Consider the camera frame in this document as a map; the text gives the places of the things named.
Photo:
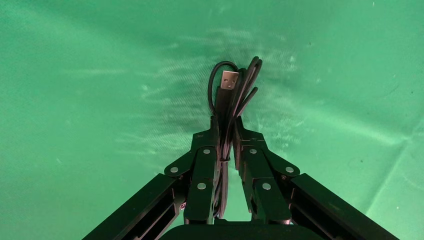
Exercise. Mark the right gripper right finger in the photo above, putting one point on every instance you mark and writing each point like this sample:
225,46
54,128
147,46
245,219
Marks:
261,172

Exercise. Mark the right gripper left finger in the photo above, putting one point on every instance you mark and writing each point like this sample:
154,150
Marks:
202,172

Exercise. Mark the green table cloth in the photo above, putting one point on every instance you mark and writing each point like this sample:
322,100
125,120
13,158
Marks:
99,99

